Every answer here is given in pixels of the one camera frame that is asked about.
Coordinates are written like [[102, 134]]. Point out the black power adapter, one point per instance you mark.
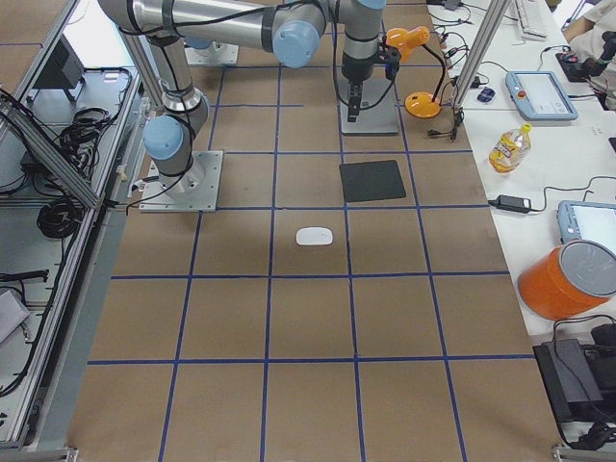
[[511, 203]]

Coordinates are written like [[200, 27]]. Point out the blue teach pendant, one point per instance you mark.
[[539, 96], [589, 221]]

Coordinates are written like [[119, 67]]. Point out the silver laptop notebook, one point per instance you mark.
[[382, 120]]

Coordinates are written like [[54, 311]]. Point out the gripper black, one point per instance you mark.
[[356, 68]]

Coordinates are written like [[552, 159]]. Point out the orange desk lamp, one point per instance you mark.
[[419, 101]]

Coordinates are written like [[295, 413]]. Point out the orange juice bottle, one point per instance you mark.
[[511, 149]]

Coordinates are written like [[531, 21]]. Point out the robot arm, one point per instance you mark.
[[290, 30]]

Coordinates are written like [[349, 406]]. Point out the orange bucket grey lid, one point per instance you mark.
[[572, 279]]

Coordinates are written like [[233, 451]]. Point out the aluminium frame post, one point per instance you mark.
[[484, 36]]

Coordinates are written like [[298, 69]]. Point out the white keyboard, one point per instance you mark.
[[530, 21]]

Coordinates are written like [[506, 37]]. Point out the black mousepad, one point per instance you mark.
[[371, 181]]

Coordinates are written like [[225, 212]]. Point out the white computer mouse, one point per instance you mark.
[[314, 236]]

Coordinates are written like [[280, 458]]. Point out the dark blue pouch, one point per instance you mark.
[[486, 95]]

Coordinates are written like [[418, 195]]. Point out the black equipment box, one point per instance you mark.
[[579, 378]]

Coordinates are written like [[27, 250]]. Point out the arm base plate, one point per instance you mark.
[[216, 55], [196, 191]]

